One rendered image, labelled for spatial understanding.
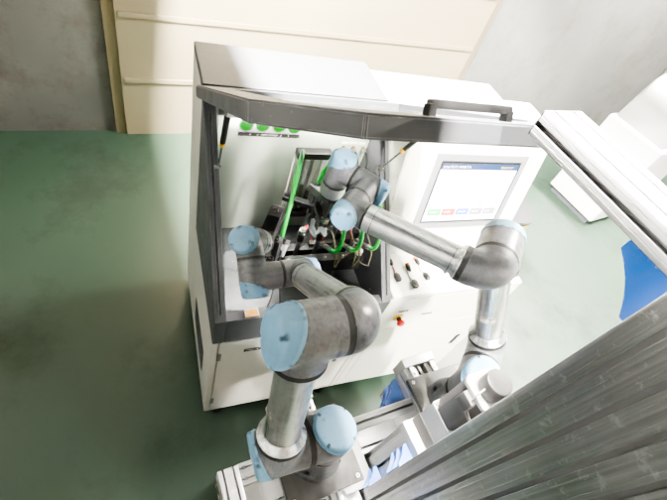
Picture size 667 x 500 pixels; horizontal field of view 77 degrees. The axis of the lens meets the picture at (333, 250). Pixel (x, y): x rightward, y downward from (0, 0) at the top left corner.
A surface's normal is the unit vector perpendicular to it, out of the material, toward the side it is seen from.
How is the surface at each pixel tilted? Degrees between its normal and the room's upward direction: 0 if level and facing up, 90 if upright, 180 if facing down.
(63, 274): 0
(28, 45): 90
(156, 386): 0
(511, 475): 90
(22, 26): 90
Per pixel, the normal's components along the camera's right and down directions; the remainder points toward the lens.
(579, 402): -0.89, 0.13
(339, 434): 0.39, -0.63
